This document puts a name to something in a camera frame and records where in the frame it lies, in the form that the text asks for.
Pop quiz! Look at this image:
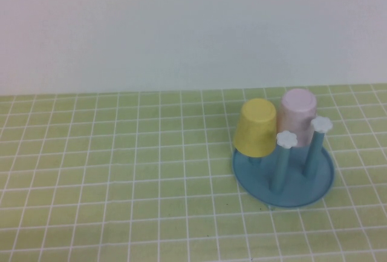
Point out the yellow plastic cup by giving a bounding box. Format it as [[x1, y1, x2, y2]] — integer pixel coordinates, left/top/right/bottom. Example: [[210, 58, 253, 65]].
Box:
[[233, 97, 278, 157]]

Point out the pink plastic cup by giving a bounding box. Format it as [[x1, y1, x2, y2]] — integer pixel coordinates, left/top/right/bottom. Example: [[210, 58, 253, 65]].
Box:
[[276, 89, 317, 148]]

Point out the blue cup stand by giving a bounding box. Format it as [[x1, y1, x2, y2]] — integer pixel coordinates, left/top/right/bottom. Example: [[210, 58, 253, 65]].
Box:
[[232, 116, 336, 209]]

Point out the green checkered tablecloth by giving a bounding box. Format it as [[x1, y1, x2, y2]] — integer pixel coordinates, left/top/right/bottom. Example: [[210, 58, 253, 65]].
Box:
[[0, 83, 387, 262]]

